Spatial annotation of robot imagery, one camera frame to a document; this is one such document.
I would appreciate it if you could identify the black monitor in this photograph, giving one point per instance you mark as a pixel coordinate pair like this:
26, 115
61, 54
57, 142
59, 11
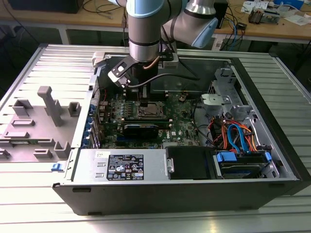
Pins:
43, 6

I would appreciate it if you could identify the green motherboard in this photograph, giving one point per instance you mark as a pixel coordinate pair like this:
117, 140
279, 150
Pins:
179, 121

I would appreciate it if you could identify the white paper sheets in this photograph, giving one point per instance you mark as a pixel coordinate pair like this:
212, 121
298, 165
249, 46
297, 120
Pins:
298, 19

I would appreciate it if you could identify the black and silver PC case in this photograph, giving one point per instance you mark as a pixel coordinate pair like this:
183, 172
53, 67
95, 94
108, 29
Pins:
145, 199

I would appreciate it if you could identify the silver power supply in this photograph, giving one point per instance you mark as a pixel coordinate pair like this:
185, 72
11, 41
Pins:
85, 167

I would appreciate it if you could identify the grey parts rack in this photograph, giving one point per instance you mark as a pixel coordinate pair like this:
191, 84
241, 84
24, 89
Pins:
39, 136

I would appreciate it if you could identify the silver CPU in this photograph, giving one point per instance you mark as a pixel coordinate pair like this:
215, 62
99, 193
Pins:
151, 110

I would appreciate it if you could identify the grey metal bracket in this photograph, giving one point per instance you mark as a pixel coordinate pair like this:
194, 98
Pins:
211, 102

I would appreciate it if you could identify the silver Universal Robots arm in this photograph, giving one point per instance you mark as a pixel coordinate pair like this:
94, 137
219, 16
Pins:
143, 31

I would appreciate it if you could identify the small black adapter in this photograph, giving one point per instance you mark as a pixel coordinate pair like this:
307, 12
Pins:
241, 26

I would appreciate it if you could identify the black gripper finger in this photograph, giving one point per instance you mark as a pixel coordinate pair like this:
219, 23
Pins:
144, 100

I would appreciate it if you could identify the blue case latch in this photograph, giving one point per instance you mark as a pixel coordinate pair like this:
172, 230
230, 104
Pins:
56, 167

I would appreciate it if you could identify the blue card retainer clip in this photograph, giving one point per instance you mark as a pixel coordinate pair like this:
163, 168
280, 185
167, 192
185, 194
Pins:
91, 109
89, 125
85, 141

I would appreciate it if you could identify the black graphics card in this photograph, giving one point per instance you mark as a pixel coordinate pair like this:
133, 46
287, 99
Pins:
141, 132

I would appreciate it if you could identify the wooden workbench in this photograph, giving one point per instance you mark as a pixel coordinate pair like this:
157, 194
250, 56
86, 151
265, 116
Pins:
267, 30

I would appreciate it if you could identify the small metal heatsink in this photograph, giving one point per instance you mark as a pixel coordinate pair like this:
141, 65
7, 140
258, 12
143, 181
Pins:
255, 15

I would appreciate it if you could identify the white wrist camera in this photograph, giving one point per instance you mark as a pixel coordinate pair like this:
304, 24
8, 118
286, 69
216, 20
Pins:
113, 75

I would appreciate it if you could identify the black RAM slot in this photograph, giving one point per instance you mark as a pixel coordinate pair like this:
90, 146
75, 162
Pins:
128, 92
128, 97

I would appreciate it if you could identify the green circuit board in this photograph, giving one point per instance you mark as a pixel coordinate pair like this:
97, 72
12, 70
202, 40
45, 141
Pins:
271, 17

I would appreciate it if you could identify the green RAM stick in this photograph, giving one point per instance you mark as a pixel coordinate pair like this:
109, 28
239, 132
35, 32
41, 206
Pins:
22, 142

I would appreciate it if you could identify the CPU socket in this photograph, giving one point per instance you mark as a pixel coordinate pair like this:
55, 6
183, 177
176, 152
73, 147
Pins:
139, 116

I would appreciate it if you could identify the round coin battery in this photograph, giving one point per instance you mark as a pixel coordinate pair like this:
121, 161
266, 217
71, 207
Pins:
182, 98

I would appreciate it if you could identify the hard disk in blue carrier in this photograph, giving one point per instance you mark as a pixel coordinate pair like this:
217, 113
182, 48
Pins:
233, 170

